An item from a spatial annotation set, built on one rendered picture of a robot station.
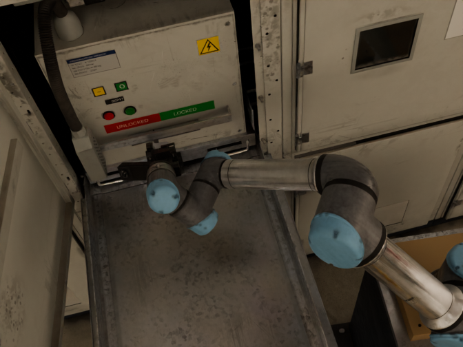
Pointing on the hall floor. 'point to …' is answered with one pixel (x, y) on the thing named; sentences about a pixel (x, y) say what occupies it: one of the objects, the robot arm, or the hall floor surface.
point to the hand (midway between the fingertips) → (151, 148)
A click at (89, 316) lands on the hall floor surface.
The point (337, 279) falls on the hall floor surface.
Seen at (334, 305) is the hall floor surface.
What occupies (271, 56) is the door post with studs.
